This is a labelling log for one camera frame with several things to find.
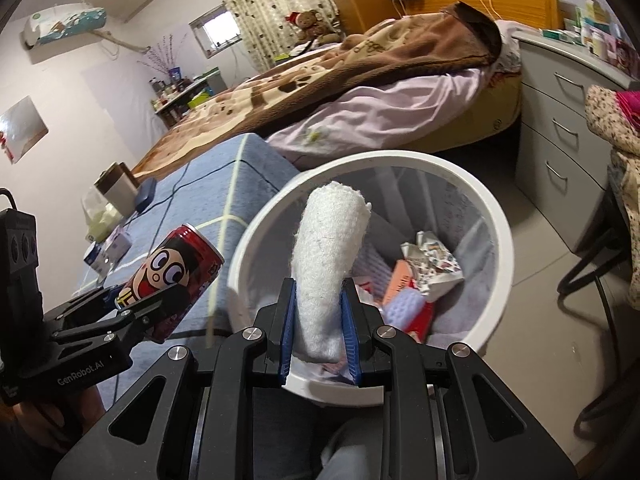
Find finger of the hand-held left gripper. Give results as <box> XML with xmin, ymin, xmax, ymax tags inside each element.
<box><xmin>42</xmin><ymin>284</ymin><xmax>123</xmax><ymax>333</ymax></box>
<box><xmin>50</xmin><ymin>294</ymin><xmax>168</xmax><ymax>348</ymax></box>

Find clear plastic bag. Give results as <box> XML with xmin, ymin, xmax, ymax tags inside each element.
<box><xmin>82</xmin><ymin>185</ymin><xmax>126</xmax><ymax>243</ymax></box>

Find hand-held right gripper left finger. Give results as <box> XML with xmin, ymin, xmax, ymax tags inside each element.
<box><xmin>50</xmin><ymin>276</ymin><xmax>297</xmax><ymax>480</ymax></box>

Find red white packet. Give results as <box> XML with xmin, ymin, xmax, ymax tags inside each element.
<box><xmin>352</xmin><ymin>279</ymin><xmax>437</xmax><ymax>345</ymax></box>

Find printed paper packet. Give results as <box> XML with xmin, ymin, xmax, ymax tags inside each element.
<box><xmin>401</xmin><ymin>230</ymin><xmax>466</xmax><ymax>303</ymax></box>

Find window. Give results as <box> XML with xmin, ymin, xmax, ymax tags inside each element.
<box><xmin>189</xmin><ymin>4</ymin><xmax>243</xmax><ymax>58</ymax></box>

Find brown teddy bear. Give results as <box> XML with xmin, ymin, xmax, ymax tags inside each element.
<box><xmin>286</xmin><ymin>9</ymin><xmax>341</xmax><ymax>46</ymax></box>

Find row of small bottles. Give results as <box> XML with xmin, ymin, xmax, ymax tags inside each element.
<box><xmin>149</xmin><ymin>76</ymin><xmax>193</xmax><ymax>111</ymax></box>

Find lilac sponge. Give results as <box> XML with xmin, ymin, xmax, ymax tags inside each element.
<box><xmin>382</xmin><ymin>290</ymin><xmax>426</xmax><ymax>333</ymax></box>

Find cluttered desk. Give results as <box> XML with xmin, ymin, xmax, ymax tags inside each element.
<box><xmin>150</xmin><ymin>67</ymin><xmax>226</xmax><ymax>128</ymax></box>

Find dark blue case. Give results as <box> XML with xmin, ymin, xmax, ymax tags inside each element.
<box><xmin>134</xmin><ymin>180</ymin><xmax>157</xmax><ymax>213</ymax></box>

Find wall poster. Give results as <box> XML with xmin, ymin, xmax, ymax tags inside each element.
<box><xmin>0</xmin><ymin>96</ymin><xmax>50</xmax><ymax>165</ymax></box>

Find heart patterned curtain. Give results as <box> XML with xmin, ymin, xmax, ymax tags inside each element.
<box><xmin>206</xmin><ymin>0</ymin><xmax>346</xmax><ymax>73</ymax></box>

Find lilac pillow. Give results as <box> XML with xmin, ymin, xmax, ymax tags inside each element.
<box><xmin>492</xmin><ymin>20</ymin><xmax>526</xmax><ymax>73</ymax></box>

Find covered air conditioner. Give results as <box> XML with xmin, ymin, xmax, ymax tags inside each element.
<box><xmin>20</xmin><ymin>2</ymin><xmax>108</xmax><ymax>50</ymax></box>

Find pile of medicine boxes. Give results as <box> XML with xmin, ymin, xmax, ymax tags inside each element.
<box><xmin>542</xmin><ymin>0</ymin><xmax>631</xmax><ymax>68</ymax></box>

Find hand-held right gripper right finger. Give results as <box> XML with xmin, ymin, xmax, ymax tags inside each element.
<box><xmin>340</xmin><ymin>280</ymin><xmax>581</xmax><ymax>480</ymax></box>

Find person's left hand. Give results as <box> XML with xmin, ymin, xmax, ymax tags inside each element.
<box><xmin>12</xmin><ymin>387</ymin><xmax>103</xmax><ymax>453</ymax></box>

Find black chair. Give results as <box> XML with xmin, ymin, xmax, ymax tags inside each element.
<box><xmin>557</xmin><ymin>190</ymin><xmax>640</xmax><ymax>441</ymax></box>

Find bed with brown blanket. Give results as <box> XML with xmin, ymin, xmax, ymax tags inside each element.
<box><xmin>132</xmin><ymin>2</ymin><xmax>502</xmax><ymax>181</ymax></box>

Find wooden bed headboard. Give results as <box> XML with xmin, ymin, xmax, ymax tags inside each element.
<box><xmin>420</xmin><ymin>0</ymin><xmax>561</xmax><ymax>31</ymax></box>

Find blue checked bed cover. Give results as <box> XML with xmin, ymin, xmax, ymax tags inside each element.
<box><xmin>70</xmin><ymin>132</ymin><xmax>302</xmax><ymax>411</ymax></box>

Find lilac quilt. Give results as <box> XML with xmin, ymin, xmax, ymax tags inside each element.
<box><xmin>265</xmin><ymin>67</ymin><xmax>493</xmax><ymax>171</ymax></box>

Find person's leg in grey pants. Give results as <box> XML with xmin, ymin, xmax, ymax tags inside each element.
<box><xmin>320</xmin><ymin>400</ymin><xmax>388</xmax><ymax>480</ymax></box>

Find dried flower branches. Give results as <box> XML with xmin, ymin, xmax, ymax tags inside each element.
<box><xmin>137</xmin><ymin>35</ymin><xmax>188</xmax><ymax>81</ymax></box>

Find white wall pipe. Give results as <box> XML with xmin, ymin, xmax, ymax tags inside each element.
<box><xmin>90</xmin><ymin>27</ymin><xmax>151</xmax><ymax>54</ymax></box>

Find yellow mattress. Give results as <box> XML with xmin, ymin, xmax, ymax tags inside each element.
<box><xmin>415</xmin><ymin>72</ymin><xmax>523</xmax><ymax>153</ymax></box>

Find floral padded jacket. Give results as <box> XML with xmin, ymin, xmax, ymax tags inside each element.
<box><xmin>585</xmin><ymin>85</ymin><xmax>640</xmax><ymax>311</ymax></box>

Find pink plaid cloth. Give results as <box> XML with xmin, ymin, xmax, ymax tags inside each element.
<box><xmin>616</xmin><ymin>89</ymin><xmax>640</xmax><ymax>133</ymax></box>

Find white terry cloth roll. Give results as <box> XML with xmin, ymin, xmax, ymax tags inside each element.
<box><xmin>291</xmin><ymin>180</ymin><xmax>373</xmax><ymax>365</ymax></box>

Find brown white paper box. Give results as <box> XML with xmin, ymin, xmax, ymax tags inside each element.
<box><xmin>95</xmin><ymin>161</ymin><xmax>140</xmax><ymax>213</ymax></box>

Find white blue box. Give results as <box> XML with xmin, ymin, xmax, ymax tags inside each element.
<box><xmin>82</xmin><ymin>225</ymin><xmax>133</xmax><ymax>273</ymax></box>

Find grey drawer chest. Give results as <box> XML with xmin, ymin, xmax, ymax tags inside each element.
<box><xmin>512</xmin><ymin>29</ymin><xmax>636</xmax><ymax>253</ymax></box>

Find white trash bin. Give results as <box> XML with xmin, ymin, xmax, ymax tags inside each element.
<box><xmin>227</xmin><ymin>149</ymin><xmax>515</xmax><ymax>407</ymax></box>

